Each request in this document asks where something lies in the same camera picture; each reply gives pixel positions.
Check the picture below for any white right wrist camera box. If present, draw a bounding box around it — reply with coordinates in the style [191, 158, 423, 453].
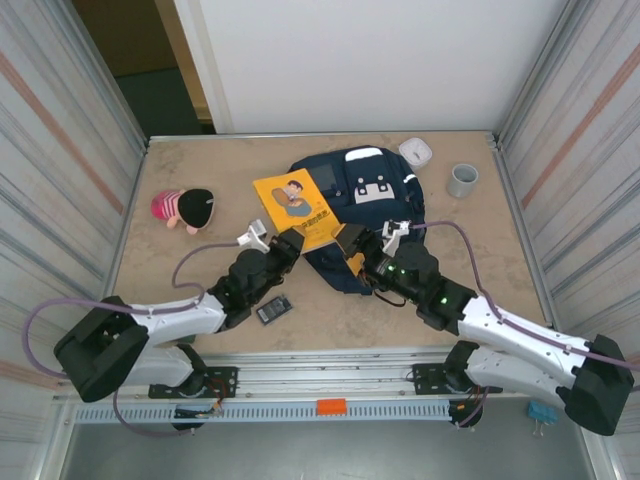
[380, 219, 416, 254]

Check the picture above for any aluminium table edge rail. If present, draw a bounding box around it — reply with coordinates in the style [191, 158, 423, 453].
[146, 130, 501, 142]

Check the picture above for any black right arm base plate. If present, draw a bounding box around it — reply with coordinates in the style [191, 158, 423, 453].
[410, 362, 503, 396]

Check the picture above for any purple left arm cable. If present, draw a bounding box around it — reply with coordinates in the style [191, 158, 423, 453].
[24, 239, 249, 440]

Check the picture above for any grey cup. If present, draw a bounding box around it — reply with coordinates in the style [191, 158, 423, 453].
[446, 163, 480, 199]

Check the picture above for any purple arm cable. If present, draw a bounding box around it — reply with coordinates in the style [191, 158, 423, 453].
[24, 239, 249, 440]
[407, 220, 640, 430]

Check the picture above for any white square timer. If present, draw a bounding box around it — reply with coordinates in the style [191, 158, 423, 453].
[398, 137, 434, 172]

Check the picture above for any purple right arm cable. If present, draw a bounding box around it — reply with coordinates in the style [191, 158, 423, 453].
[407, 220, 640, 430]

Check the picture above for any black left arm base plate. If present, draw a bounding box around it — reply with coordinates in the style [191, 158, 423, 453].
[148, 366, 239, 400]

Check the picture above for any navy blue backpack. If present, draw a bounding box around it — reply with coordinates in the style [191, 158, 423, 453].
[288, 144, 427, 296]

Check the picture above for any pink striped plush doll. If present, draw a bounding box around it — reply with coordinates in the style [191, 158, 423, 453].
[151, 188, 217, 236]

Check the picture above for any white door frame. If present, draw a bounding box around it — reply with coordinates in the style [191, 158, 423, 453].
[172, 0, 236, 135]

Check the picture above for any grey slotted cable tray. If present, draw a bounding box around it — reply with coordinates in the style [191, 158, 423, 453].
[73, 403, 454, 425]

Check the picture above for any yellow book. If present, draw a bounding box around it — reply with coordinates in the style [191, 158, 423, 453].
[252, 168, 346, 254]

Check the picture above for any black calculator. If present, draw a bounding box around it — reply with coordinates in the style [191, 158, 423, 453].
[255, 294, 294, 326]

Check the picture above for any blue binder clip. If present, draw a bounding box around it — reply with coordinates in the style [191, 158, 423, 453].
[526, 400, 557, 439]

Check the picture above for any aluminium mounting rail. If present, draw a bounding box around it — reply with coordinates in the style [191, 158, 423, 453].
[52, 349, 599, 405]

